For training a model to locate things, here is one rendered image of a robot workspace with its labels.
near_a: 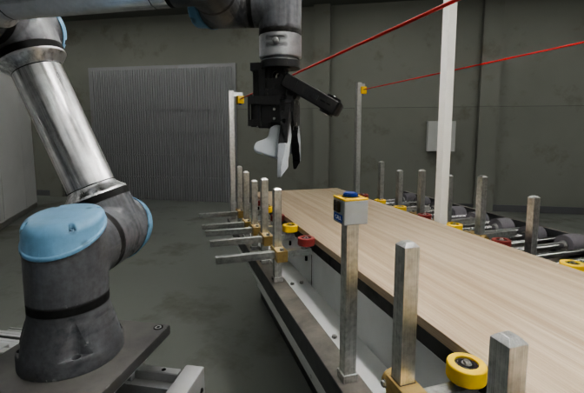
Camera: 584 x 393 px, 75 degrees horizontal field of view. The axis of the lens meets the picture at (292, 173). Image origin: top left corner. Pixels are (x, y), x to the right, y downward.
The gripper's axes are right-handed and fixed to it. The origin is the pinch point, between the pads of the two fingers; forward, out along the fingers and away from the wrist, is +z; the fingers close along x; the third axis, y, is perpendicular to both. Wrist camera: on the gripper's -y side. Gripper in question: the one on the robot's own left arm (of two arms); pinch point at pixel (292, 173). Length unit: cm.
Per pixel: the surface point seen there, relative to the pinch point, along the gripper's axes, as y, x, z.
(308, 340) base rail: 4, -51, 62
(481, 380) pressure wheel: -37, -10, 42
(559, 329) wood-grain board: -62, -33, 42
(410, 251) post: -22.4, -8.9, 16.2
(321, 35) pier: 63, -626, -177
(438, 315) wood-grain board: -34, -35, 42
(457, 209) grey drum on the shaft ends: -80, -214, 48
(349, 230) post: -9.7, -31.6, 18.5
